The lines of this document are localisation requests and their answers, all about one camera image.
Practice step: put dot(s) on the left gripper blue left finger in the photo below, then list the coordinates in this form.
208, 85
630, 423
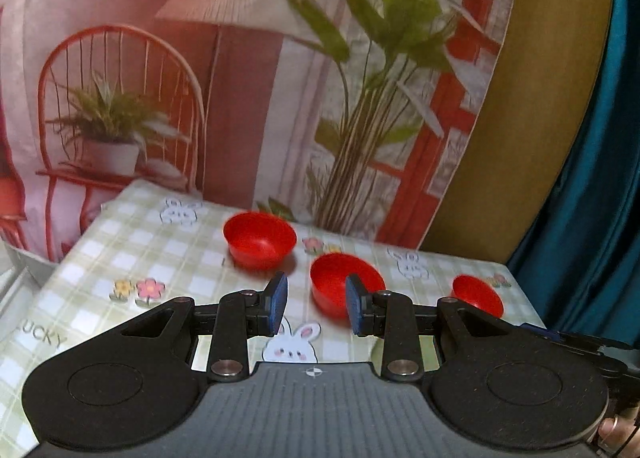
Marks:
235, 319

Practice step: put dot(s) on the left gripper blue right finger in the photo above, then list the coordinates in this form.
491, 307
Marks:
389, 316

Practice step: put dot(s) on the red plastic bowl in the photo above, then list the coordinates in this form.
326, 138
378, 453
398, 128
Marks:
258, 241
328, 274
478, 293

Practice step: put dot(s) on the person's right hand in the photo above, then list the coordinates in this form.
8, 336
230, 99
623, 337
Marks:
619, 437

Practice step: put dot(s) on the checkered bunny tablecloth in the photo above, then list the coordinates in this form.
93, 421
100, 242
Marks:
149, 245

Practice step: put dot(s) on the teal curtain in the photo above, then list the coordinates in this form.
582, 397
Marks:
579, 261

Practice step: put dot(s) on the printed room backdrop cloth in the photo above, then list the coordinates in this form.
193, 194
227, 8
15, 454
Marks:
347, 115

